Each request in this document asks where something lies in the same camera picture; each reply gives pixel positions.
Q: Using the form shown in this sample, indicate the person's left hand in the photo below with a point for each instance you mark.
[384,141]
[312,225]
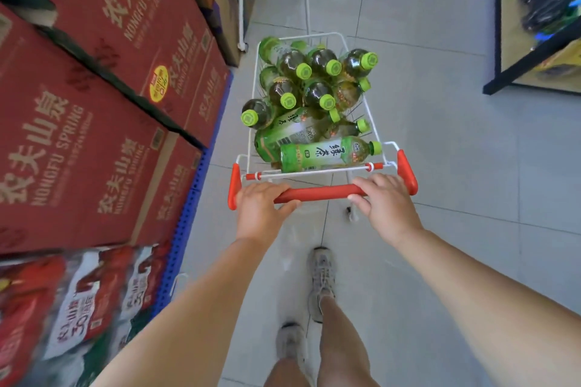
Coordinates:
[256,212]

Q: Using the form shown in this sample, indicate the person's right hand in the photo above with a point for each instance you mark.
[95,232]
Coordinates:
[390,210]

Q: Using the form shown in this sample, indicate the person's right thumb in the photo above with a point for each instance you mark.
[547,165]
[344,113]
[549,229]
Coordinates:
[358,204]

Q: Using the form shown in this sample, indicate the person's left thumb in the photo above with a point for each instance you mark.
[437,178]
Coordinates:
[288,206]

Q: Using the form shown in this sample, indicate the person's right forearm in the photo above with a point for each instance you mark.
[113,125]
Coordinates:
[490,305]

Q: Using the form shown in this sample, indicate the person's left forearm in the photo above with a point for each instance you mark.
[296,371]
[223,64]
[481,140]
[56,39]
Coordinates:
[181,318]

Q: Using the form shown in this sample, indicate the grey right sneaker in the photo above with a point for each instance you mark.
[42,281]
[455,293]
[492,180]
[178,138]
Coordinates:
[321,278]

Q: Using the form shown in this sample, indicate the grey sneaker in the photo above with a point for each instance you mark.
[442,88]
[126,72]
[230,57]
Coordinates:
[291,341]
[321,278]

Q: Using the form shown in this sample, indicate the blue plastic pallet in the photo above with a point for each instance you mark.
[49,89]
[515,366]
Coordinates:
[190,214]

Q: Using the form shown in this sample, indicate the pile of green tea bottles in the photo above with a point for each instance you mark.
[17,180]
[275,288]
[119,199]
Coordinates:
[308,96]

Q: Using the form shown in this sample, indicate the red cardboard water box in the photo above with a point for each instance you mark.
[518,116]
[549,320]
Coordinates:
[118,10]
[68,137]
[168,191]
[199,92]

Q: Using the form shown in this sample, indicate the grey left sneaker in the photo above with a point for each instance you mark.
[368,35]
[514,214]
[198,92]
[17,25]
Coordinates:
[291,341]

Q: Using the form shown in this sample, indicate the person's right leg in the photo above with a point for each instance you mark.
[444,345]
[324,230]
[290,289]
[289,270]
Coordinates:
[345,346]

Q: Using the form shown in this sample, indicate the person's leg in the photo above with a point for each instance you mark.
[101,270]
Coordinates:
[345,346]
[286,375]

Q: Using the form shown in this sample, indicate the shrink-wrapped red water bottle pack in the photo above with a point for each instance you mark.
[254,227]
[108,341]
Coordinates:
[90,300]
[22,323]
[145,273]

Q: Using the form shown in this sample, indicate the person's left leg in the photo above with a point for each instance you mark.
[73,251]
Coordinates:
[286,375]

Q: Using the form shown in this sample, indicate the black-framed display shelf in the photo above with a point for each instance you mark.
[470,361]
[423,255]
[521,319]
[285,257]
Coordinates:
[522,69]

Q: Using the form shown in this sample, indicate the yellow packaged goods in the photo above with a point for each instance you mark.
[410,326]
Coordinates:
[565,60]

